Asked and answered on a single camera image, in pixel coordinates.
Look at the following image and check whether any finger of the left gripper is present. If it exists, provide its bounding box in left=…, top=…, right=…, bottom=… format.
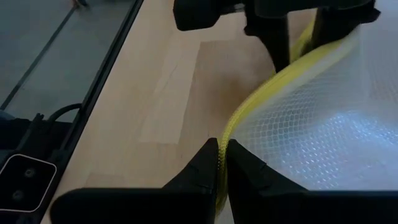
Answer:
left=310, top=0, right=382, bottom=47
left=173, top=0, right=293, bottom=73

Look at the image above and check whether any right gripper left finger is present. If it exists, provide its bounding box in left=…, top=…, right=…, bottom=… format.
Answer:
left=49, top=138, right=220, bottom=224

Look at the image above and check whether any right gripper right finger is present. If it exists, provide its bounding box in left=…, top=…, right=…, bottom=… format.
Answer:
left=226, top=139, right=398, bottom=224

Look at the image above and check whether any white mesh pouch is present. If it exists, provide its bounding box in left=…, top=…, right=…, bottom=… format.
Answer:
left=214, top=17, right=398, bottom=218

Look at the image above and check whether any short black cable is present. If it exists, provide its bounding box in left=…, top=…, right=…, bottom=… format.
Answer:
left=46, top=103, right=84, bottom=124

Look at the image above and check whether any black aluminium table frame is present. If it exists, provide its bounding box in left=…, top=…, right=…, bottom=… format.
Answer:
left=0, top=0, right=146, bottom=224

